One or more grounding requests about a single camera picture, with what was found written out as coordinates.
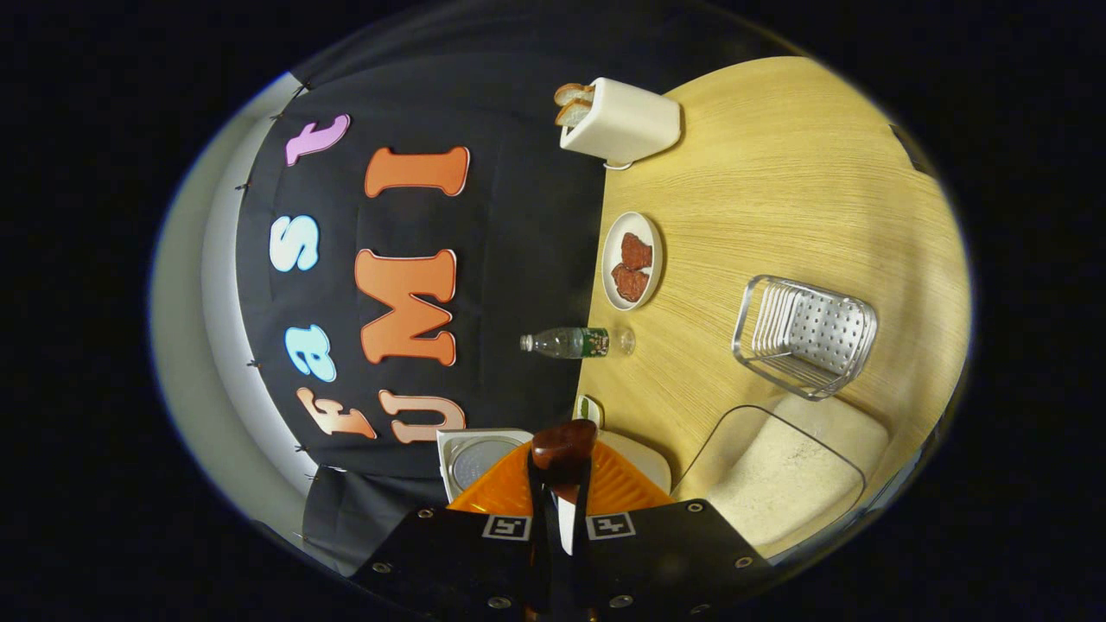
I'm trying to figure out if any black backdrop cloth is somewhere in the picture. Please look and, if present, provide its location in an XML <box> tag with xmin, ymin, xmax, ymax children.
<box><xmin>233</xmin><ymin>4</ymin><xmax>783</xmax><ymax>578</ymax></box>

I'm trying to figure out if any brown wooden spoon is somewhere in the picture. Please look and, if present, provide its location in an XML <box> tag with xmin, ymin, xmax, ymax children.
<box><xmin>530</xmin><ymin>420</ymin><xmax>600</xmax><ymax>506</ymax></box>

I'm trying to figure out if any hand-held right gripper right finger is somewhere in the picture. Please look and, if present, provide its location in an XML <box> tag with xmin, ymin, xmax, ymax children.
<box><xmin>570</xmin><ymin>442</ymin><xmax>776</xmax><ymax>622</ymax></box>

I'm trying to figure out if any white toaster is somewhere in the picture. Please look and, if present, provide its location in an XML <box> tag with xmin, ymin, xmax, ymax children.
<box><xmin>559</xmin><ymin>77</ymin><xmax>683</xmax><ymax>171</ymax></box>

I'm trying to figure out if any white rice cooker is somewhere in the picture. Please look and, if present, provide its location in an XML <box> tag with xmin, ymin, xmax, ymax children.
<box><xmin>435</xmin><ymin>427</ymin><xmax>673</xmax><ymax>554</ymax></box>

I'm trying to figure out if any dark flat pad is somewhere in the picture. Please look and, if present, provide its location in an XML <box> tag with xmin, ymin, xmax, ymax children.
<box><xmin>888</xmin><ymin>124</ymin><xmax>940</xmax><ymax>180</ymax></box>

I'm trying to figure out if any clear plastic water bottle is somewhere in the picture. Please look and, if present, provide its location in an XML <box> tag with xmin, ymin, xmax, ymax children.
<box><xmin>519</xmin><ymin>326</ymin><xmax>638</xmax><ymax>360</ymax></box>

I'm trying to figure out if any clear plastic rice container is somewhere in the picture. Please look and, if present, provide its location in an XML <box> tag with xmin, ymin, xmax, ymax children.
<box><xmin>670</xmin><ymin>393</ymin><xmax>893</xmax><ymax>558</ymax></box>

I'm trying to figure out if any white round plate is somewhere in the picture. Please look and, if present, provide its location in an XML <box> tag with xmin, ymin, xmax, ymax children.
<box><xmin>601</xmin><ymin>211</ymin><xmax>665</xmax><ymax>312</ymax></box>

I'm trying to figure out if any metal wire chopstick holder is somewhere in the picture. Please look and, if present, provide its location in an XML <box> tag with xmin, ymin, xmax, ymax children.
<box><xmin>731</xmin><ymin>274</ymin><xmax>880</xmax><ymax>403</ymax></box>

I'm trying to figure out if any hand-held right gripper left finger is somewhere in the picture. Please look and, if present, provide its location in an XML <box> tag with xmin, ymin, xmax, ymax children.
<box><xmin>350</xmin><ymin>441</ymin><xmax>554</xmax><ymax>622</ymax></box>

